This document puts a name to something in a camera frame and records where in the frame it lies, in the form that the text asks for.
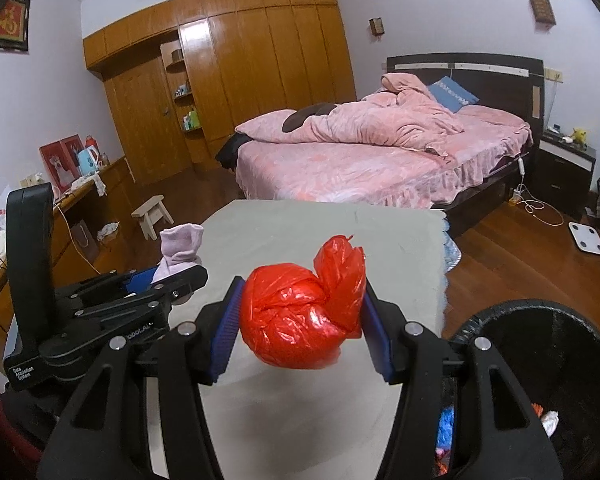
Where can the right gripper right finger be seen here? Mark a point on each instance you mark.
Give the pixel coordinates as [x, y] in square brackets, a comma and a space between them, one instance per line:
[409, 355]

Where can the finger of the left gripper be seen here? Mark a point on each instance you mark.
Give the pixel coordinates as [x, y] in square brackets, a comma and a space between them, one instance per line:
[156, 302]
[104, 288]

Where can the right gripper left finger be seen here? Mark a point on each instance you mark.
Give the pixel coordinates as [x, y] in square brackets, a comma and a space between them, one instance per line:
[103, 430]

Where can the blue plastic bag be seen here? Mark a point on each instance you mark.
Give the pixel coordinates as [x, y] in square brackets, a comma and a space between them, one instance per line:
[445, 429]

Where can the pink small sock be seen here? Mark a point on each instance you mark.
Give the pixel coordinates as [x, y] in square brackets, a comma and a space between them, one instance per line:
[179, 249]

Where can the red plastic bag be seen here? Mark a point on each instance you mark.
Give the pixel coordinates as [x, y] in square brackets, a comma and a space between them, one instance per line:
[293, 317]

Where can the black trash bin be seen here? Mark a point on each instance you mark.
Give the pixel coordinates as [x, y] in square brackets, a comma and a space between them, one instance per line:
[555, 355]

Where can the white crumpled tissue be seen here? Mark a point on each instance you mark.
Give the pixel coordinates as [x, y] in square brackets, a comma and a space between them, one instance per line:
[550, 421]

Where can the wooden side desk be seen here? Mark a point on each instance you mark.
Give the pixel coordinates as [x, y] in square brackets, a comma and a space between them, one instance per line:
[66, 257]

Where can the white small stool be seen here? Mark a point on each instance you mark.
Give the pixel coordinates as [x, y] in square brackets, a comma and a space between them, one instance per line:
[149, 214]

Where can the blue white kettle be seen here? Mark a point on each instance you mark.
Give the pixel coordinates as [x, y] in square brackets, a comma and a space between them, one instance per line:
[89, 161]

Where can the light blue knitted cloth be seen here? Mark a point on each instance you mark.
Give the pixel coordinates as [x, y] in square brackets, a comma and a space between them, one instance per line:
[452, 253]

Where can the wooden wardrobe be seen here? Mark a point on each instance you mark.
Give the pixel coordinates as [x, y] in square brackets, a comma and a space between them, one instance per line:
[180, 75]

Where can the white bathroom scale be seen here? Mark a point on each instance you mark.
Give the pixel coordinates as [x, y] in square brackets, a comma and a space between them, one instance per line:
[585, 237]

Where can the black white nightstand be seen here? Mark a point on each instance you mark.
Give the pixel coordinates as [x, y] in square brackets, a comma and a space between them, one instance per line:
[562, 174]

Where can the dark wooden bed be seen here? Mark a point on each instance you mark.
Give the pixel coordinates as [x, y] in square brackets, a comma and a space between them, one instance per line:
[500, 135]

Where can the yellow plush toy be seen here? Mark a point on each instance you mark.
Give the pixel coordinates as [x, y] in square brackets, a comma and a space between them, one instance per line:
[579, 136]

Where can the pink quilt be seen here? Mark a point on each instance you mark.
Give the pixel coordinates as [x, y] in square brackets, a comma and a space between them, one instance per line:
[402, 114]

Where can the blue pillow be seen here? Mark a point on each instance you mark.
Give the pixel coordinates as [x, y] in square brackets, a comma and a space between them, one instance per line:
[451, 95]

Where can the red photo frame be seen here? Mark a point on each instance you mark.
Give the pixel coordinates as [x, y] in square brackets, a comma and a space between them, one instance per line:
[61, 161]

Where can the framed red wall picture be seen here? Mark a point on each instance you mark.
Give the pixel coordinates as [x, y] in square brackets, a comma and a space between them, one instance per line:
[14, 26]

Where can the brown wall lamp left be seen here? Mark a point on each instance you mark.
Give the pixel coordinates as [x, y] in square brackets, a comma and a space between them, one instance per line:
[377, 28]

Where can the brown wall lamp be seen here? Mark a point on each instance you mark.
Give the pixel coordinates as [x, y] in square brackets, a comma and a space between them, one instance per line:
[377, 28]
[543, 12]

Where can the brown wall lamp right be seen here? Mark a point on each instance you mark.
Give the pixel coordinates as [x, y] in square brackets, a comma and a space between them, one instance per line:
[543, 12]

